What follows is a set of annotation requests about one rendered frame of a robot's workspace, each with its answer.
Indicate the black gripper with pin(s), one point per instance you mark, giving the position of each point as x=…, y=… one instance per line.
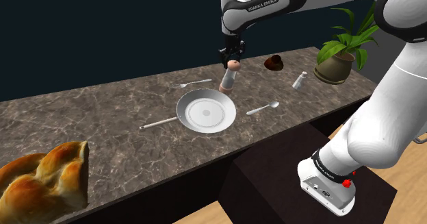
x=232, y=48

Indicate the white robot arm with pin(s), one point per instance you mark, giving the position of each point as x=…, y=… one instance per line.
x=383, y=109

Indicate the clear pepper mill, pink ends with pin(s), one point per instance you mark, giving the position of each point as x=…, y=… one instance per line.
x=229, y=78

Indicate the brown bowl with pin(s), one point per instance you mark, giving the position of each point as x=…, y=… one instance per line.
x=274, y=63

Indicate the silver fork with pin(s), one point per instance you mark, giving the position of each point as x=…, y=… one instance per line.
x=192, y=83

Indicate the silver spoon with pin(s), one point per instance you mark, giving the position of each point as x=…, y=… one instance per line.
x=262, y=108

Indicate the silver frying pan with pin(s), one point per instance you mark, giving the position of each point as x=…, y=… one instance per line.
x=206, y=111

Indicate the white salt shaker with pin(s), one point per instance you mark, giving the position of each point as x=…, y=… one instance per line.
x=299, y=81

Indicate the green plant in brown pot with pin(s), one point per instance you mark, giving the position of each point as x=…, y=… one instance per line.
x=337, y=66

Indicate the dark robot stand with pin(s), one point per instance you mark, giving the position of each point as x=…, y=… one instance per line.
x=277, y=170

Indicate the golden braided bread loaf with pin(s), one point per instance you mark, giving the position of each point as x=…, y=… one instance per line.
x=43, y=183

